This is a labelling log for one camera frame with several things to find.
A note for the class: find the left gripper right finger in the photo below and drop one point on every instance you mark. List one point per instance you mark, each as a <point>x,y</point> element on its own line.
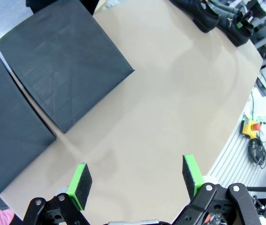
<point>191,178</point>

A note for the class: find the yellow emergency stop button box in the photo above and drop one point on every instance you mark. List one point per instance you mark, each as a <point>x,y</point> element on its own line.
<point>248,129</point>

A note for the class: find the brown cardboard box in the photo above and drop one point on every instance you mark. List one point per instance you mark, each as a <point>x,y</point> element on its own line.
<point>101,5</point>

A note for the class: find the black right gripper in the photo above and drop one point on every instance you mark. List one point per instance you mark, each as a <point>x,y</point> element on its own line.
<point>248,23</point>

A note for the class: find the aluminium profile table frame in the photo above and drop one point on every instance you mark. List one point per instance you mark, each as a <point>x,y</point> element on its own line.
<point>231,159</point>

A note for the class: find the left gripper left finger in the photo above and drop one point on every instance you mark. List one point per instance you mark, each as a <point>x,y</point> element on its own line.
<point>81,187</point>

